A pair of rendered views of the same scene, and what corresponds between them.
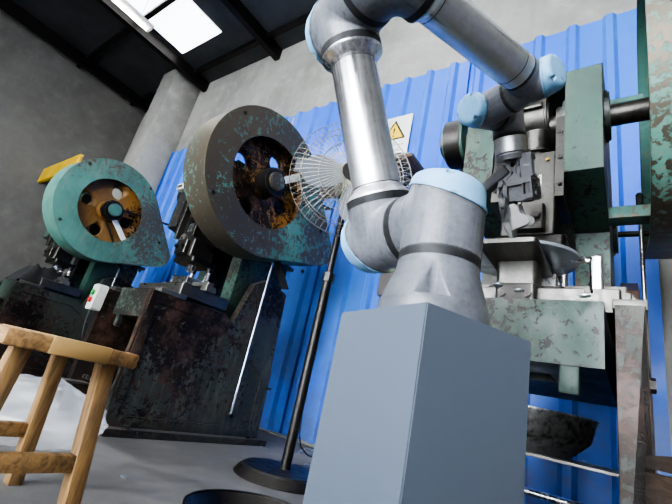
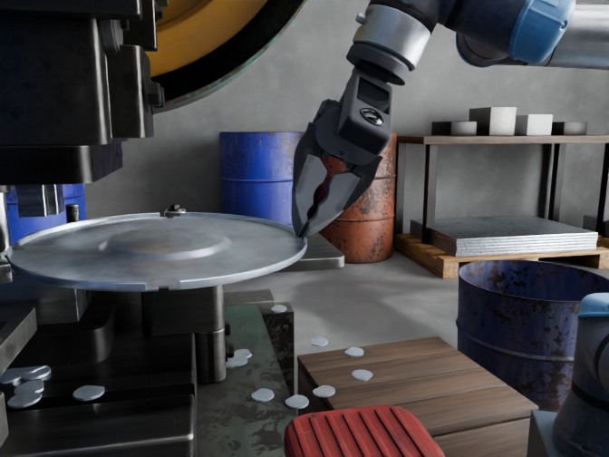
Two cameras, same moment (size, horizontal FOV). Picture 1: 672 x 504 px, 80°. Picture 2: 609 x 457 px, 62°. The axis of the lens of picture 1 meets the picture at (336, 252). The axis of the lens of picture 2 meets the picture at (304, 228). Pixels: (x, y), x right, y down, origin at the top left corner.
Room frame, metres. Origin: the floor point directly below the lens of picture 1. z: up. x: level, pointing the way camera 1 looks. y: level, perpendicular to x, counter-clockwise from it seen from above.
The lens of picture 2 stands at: (1.33, -0.07, 0.90)
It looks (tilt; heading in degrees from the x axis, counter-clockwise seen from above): 11 degrees down; 219
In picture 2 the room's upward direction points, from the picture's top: straight up
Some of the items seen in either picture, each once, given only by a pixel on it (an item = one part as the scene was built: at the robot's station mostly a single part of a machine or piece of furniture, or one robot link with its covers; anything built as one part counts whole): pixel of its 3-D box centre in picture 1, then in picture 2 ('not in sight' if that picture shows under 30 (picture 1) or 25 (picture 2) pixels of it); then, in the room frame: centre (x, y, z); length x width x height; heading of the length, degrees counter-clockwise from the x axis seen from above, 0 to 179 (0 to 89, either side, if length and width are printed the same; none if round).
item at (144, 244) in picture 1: (101, 278); not in sight; (3.54, 1.96, 0.87); 1.53 x 0.99 x 1.74; 144
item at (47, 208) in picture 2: not in sight; (42, 194); (1.11, -0.58, 0.84); 0.05 x 0.03 x 0.04; 51
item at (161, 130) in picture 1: (129, 204); not in sight; (5.07, 2.85, 2.15); 0.42 x 0.40 x 4.30; 141
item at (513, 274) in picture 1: (515, 279); (217, 303); (0.98, -0.48, 0.72); 0.25 x 0.14 x 0.14; 141
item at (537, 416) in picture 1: (522, 428); not in sight; (1.12, -0.59, 0.36); 0.34 x 0.34 x 0.10
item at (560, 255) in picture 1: (520, 261); (167, 241); (1.02, -0.51, 0.79); 0.29 x 0.29 x 0.01
